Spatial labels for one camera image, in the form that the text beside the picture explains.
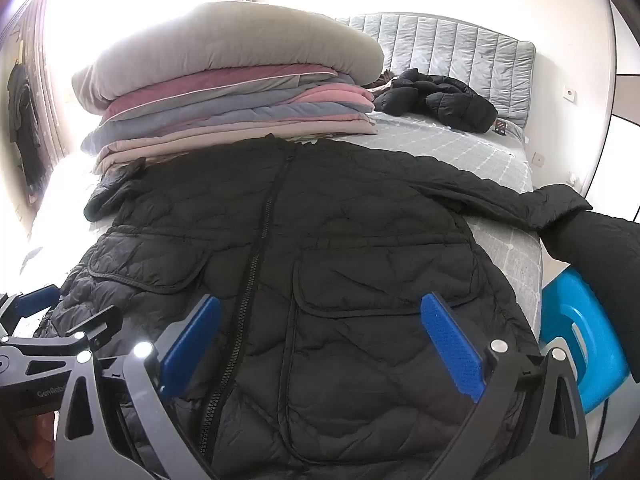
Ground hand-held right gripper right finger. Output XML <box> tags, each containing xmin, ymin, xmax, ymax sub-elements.
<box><xmin>420</xmin><ymin>292</ymin><xmax>591</xmax><ymax>480</ymax></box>

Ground pink folded blanket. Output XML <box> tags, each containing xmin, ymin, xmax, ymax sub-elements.
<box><xmin>280</xmin><ymin>81</ymin><xmax>375</xmax><ymax>121</ymax></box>

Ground blue plastic stool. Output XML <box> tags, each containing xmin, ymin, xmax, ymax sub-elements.
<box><xmin>540</xmin><ymin>266</ymin><xmax>632</xmax><ymax>416</ymax></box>

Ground maroon folded blanket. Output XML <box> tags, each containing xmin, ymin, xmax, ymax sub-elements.
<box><xmin>100</xmin><ymin>62</ymin><xmax>341</xmax><ymax>123</ymax></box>

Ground hanging dark clothes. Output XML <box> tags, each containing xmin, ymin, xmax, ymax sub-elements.
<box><xmin>6</xmin><ymin>62</ymin><xmax>43</xmax><ymax>186</ymax></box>

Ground grey padded headboard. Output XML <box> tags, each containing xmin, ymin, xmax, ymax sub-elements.
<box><xmin>335</xmin><ymin>12</ymin><xmax>537</xmax><ymax>128</ymax></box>

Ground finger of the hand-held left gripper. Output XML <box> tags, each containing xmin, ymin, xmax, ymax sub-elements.
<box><xmin>0</xmin><ymin>284</ymin><xmax>61</xmax><ymax>336</ymax></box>
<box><xmin>61</xmin><ymin>305</ymin><xmax>125</xmax><ymax>356</ymax></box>

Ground blue-grey folded blanket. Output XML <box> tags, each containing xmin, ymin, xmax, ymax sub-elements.
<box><xmin>80</xmin><ymin>85</ymin><xmax>376</xmax><ymax>156</ymax></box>

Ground black cable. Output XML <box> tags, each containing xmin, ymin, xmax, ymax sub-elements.
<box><xmin>589</xmin><ymin>395</ymin><xmax>615</xmax><ymax>480</ymax></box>

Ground black quilted jacket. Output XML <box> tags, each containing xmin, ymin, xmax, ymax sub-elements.
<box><xmin>37</xmin><ymin>134</ymin><xmax>593</xmax><ymax>480</ymax></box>

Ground black puffer jacket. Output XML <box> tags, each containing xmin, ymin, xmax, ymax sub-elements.
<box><xmin>372</xmin><ymin>68</ymin><xmax>499</xmax><ymax>135</ymax></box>

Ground dark cloth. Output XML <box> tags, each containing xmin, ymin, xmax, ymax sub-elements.
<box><xmin>540</xmin><ymin>210</ymin><xmax>640</xmax><ymax>341</ymax></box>

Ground bed with grey checked sheet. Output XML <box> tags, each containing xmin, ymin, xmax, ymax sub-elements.
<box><xmin>20</xmin><ymin>110</ymin><xmax>546</xmax><ymax>346</ymax></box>

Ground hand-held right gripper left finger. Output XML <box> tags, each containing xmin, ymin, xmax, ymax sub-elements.
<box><xmin>54</xmin><ymin>294</ymin><xmax>223</xmax><ymax>480</ymax></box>

